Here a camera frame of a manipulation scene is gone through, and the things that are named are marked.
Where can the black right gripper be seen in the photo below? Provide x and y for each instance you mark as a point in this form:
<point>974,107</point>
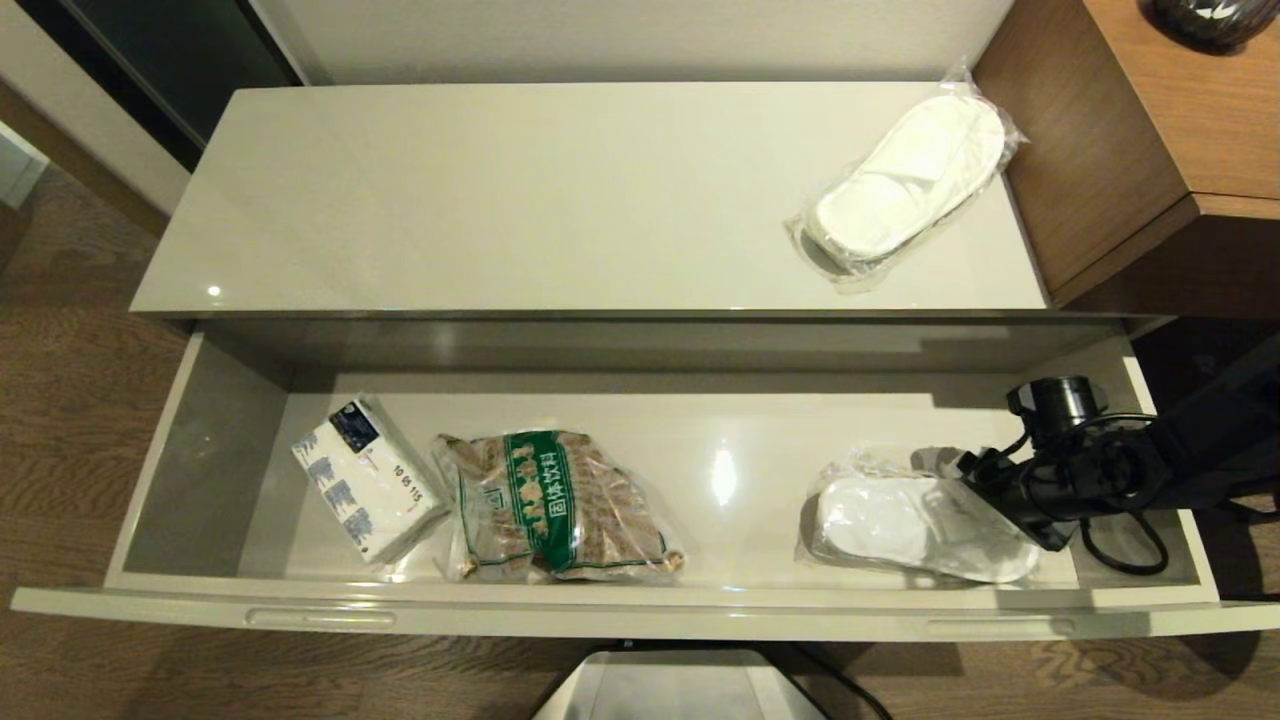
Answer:
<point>1025,500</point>

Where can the white slipper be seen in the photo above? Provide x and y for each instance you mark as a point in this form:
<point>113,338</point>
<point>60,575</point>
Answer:
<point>900,530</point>
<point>905,175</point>

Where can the white cabinet drawer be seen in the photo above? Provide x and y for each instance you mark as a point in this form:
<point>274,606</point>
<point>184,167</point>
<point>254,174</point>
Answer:
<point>700,510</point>

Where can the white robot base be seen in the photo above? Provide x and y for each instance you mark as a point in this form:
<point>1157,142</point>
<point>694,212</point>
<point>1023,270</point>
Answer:
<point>680,690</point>

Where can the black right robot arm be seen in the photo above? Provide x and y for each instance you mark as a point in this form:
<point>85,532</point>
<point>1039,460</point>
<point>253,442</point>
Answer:
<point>1190,460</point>

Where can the brown wooden desk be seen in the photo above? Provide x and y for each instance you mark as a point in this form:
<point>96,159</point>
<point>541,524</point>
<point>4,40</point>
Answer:
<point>1080,140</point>

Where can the green label snack bag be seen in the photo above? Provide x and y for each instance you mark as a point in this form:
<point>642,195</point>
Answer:
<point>550,503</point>

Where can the dark glass vase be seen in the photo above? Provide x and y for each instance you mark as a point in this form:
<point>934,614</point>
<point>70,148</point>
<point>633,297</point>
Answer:
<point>1210,18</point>

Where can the glossy grey cabinet top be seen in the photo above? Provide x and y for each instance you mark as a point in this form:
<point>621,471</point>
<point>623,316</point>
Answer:
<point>550,195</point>

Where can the white blue tissue pack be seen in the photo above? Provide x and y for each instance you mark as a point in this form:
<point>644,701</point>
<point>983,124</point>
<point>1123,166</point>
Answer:
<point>365,478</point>

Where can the dark glass door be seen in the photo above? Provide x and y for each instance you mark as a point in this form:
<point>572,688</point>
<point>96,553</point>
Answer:
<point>160,55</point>

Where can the pale grey panel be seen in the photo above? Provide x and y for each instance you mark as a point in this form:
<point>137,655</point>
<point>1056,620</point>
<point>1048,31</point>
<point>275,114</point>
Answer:
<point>20,165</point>

